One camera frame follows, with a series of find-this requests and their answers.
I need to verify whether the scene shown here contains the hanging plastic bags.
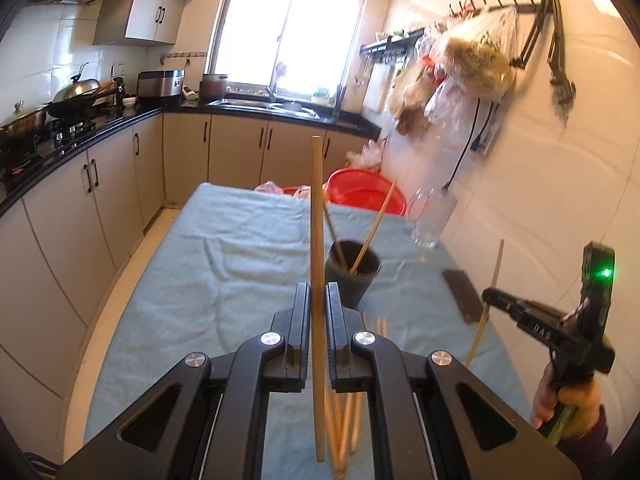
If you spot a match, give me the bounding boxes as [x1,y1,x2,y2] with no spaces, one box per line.
[387,52,453,137]

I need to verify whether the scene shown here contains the black power cable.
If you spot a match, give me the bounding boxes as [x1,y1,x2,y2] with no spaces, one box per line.
[442,97,482,196]

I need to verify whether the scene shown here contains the dark grey chopstick holder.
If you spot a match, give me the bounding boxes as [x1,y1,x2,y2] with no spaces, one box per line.
[325,241,382,310]

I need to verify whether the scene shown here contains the light blue table cloth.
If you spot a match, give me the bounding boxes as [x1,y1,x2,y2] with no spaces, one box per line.
[85,181,531,480]

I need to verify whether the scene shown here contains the steel pot with lid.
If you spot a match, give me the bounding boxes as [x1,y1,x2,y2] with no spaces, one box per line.
[0,101,49,145]

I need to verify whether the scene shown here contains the black wok with steel lid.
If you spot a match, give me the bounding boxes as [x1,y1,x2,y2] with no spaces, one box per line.
[47,76,121,118]

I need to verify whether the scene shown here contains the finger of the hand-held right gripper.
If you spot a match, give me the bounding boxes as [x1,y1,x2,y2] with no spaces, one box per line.
[481,287,527,318]

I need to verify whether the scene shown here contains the kitchen window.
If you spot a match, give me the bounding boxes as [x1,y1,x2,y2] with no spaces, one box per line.
[207,0,373,92]

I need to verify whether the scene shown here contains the crumpled clear plastic bag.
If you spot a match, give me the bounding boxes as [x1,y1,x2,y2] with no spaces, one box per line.
[347,137,389,171]

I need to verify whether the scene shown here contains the black smartphone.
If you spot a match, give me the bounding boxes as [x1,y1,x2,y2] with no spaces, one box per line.
[442,268,483,322]

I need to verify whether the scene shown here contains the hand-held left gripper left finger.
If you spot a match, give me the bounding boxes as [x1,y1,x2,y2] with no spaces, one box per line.
[57,282,312,480]

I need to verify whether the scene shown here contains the silver rice cooker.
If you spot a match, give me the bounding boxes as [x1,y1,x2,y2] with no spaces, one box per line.
[136,69,185,99]

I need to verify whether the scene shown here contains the beige wall cabinet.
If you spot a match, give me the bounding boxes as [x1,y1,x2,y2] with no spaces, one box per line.
[94,0,186,46]

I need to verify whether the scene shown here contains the steel faucet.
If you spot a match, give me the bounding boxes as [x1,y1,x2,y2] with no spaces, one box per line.
[267,62,289,104]

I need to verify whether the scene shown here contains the brown clay pot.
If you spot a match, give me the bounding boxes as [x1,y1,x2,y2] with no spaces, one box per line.
[201,74,229,101]

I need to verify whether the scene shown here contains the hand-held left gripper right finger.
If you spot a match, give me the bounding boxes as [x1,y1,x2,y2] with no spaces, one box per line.
[325,282,583,480]

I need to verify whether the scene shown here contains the light wooden chopstick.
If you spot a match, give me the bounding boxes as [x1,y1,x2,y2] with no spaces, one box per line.
[463,239,506,368]
[348,179,397,276]
[310,136,327,463]

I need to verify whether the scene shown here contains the steel kitchen sink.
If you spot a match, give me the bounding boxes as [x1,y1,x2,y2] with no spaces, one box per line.
[210,97,321,119]

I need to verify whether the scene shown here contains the beige base cabinets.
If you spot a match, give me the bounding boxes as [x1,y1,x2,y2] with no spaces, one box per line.
[0,110,382,456]

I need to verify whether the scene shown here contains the black wall hook rail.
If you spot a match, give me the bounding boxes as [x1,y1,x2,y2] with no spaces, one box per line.
[447,0,551,17]

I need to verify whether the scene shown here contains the bunch of wooden chopsticks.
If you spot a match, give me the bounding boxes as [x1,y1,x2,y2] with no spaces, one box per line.
[324,316,389,479]

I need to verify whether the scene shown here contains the black wall shelf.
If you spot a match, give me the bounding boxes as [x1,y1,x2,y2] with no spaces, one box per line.
[360,27,427,66]

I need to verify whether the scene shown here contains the person's right hand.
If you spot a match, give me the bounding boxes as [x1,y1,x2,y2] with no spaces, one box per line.
[530,360,603,431]

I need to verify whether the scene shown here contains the person's right forearm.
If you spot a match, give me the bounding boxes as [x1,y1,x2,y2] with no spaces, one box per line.
[552,402,615,463]

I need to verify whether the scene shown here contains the red plastic basket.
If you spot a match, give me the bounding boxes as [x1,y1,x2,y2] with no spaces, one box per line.
[324,167,406,217]

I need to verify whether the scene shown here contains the white cutting board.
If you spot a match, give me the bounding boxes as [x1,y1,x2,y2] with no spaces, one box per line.
[362,65,394,112]

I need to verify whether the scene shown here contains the clear glass pitcher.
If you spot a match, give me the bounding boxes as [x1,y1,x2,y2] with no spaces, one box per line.
[406,186,458,250]

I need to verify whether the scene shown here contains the black folding metal bracket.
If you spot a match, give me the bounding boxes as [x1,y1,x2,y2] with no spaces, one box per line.
[510,0,577,112]

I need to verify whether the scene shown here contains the black gas stove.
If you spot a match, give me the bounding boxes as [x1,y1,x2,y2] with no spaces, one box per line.
[50,119,99,145]

